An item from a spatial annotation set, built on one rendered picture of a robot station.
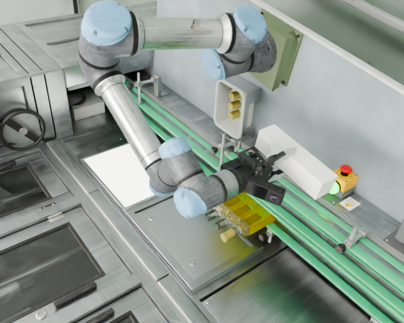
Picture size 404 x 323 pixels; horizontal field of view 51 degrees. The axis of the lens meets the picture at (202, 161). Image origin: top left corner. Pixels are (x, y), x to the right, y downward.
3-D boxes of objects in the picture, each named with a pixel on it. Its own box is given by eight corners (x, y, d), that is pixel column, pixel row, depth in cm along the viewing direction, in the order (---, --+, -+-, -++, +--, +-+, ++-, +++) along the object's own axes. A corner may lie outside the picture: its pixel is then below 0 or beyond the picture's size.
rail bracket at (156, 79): (165, 93, 220) (127, 104, 208) (165, 63, 210) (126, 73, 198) (170, 97, 217) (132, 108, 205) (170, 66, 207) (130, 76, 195)
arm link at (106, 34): (242, 33, 138) (73, 34, 115) (264, 0, 125) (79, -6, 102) (254, 64, 135) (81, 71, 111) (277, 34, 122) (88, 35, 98)
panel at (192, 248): (142, 141, 216) (79, 163, 199) (142, 136, 215) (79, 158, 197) (263, 252, 160) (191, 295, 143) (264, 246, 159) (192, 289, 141)
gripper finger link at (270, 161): (282, 147, 109) (256, 165, 106) (286, 150, 108) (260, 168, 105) (281, 157, 113) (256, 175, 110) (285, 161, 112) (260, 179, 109)
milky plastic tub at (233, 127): (227, 118, 188) (213, 124, 184) (232, 72, 175) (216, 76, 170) (254, 136, 177) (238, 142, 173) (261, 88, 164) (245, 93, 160)
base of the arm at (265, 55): (254, 19, 144) (232, 24, 140) (282, 45, 138) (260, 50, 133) (242, 54, 156) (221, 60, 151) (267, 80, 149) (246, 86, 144)
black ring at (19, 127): (46, 138, 210) (2, 152, 199) (38, 101, 197) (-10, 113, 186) (49, 143, 207) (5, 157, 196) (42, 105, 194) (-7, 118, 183)
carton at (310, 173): (274, 124, 121) (259, 130, 118) (337, 175, 109) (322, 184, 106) (269, 140, 126) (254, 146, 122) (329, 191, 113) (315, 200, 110)
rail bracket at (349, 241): (358, 230, 132) (331, 248, 125) (365, 213, 128) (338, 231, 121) (369, 238, 129) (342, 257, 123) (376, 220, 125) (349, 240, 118)
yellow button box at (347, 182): (338, 180, 149) (324, 188, 145) (343, 163, 144) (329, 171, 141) (354, 191, 144) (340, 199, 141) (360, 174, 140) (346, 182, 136)
